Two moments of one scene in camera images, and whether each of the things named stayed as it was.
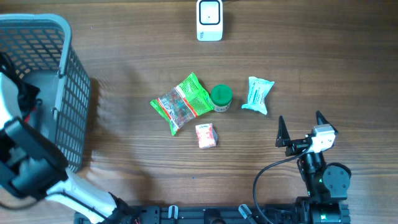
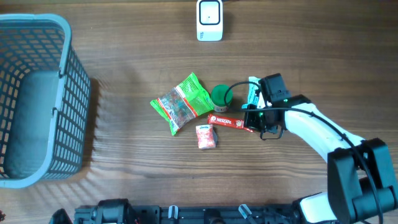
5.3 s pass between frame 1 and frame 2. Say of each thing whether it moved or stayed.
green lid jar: stayed
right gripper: moved
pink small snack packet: stayed
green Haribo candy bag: stayed
